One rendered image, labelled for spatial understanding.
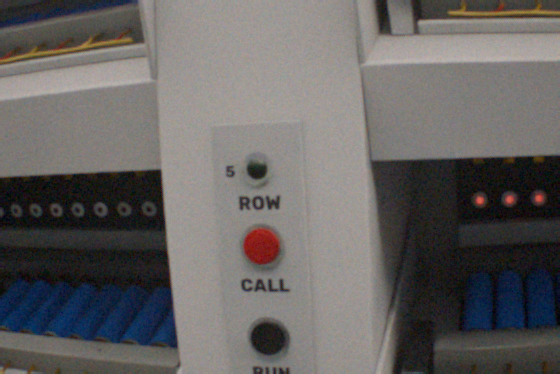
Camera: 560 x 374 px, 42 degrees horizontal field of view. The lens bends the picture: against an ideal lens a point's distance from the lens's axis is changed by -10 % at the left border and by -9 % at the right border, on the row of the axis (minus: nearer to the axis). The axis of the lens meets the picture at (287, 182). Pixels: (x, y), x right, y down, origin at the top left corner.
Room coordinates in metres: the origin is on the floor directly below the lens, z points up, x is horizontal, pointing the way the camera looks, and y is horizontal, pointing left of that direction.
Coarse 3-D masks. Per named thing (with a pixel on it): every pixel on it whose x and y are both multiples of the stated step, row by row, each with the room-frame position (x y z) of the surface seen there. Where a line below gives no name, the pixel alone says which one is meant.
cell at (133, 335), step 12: (156, 288) 0.51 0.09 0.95; (156, 300) 0.49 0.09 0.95; (168, 300) 0.50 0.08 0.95; (144, 312) 0.48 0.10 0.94; (156, 312) 0.48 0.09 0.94; (132, 324) 0.47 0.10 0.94; (144, 324) 0.47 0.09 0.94; (156, 324) 0.47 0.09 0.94; (132, 336) 0.45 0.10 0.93; (144, 336) 0.46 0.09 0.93
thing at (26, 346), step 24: (0, 336) 0.46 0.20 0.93; (24, 336) 0.45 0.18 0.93; (0, 360) 0.45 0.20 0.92; (24, 360) 0.44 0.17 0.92; (48, 360) 0.44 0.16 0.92; (72, 360) 0.43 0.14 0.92; (96, 360) 0.42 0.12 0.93; (120, 360) 0.42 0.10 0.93; (144, 360) 0.42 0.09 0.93; (168, 360) 0.42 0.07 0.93
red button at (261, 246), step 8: (256, 232) 0.34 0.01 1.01; (264, 232) 0.34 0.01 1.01; (248, 240) 0.34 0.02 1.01; (256, 240) 0.34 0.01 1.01; (264, 240) 0.34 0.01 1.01; (272, 240) 0.34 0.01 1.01; (248, 248) 0.34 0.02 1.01; (256, 248) 0.34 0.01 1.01; (264, 248) 0.34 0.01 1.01; (272, 248) 0.34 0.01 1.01; (248, 256) 0.34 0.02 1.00; (256, 256) 0.34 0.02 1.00; (264, 256) 0.34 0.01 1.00; (272, 256) 0.34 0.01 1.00; (264, 264) 0.34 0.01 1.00
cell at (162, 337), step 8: (168, 312) 0.48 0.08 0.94; (168, 320) 0.47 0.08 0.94; (160, 328) 0.46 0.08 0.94; (168, 328) 0.46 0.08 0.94; (176, 328) 0.46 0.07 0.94; (160, 336) 0.45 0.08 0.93; (168, 336) 0.45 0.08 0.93; (176, 336) 0.45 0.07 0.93; (168, 344) 0.44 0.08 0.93; (176, 344) 0.45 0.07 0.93
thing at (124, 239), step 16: (0, 240) 0.59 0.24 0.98; (16, 240) 0.58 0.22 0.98; (32, 240) 0.58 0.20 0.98; (48, 240) 0.57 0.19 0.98; (64, 240) 0.57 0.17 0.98; (80, 240) 0.57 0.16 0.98; (96, 240) 0.56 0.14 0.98; (112, 240) 0.56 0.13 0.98; (128, 240) 0.55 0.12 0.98; (144, 240) 0.55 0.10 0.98; (160, 240) 0.55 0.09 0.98; (176, 368) 0.40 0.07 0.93
